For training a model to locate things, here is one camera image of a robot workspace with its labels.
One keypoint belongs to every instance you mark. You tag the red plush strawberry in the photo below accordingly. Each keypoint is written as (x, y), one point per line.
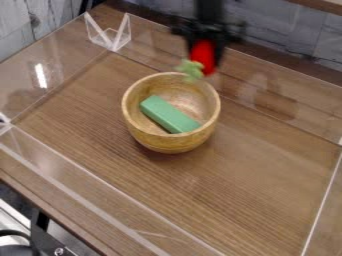
(200, 65)

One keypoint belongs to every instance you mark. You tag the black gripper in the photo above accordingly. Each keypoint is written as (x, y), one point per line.
(221, 32)

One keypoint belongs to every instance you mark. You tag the clear acrylic tray enclosure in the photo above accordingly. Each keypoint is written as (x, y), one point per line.
(256, 193)

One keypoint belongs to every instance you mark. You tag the wooden bowl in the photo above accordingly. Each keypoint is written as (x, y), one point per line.
(194, 97)

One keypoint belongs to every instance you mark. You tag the black table leg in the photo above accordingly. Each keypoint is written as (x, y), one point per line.
(41, 219)

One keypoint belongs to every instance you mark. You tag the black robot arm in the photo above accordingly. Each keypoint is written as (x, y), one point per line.
(209, 12)

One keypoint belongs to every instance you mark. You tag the green rectangular block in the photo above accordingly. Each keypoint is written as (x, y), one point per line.
(167, 116)

